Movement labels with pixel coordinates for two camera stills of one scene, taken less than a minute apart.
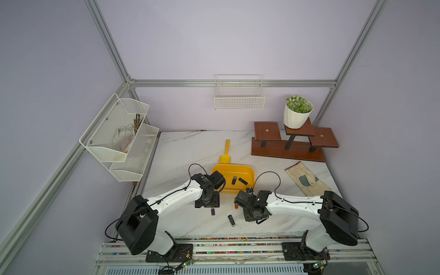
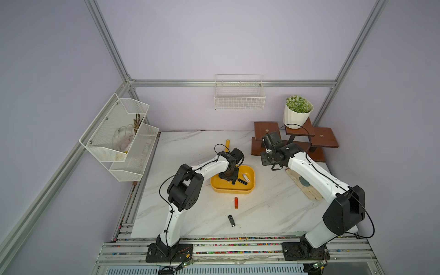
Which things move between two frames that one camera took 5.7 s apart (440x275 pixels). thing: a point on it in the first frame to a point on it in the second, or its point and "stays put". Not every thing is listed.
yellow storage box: (238, 177) stays put
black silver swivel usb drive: (231, 220) stays put
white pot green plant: (296, 111) stays put
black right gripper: (247, 216) to (264, 159)
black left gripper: (215, 202) to (235, 176)
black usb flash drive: (243, 181) stays put
